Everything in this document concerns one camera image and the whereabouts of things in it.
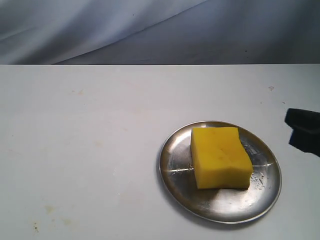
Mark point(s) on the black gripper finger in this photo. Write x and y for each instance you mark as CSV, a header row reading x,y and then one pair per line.
x,y
305,126

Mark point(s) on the yellow sponge block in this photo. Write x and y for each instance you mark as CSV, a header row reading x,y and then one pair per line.
x,y
219,159

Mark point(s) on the grey-blue backdrop cloth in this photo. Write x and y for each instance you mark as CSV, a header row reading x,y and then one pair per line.
x,y
159,32

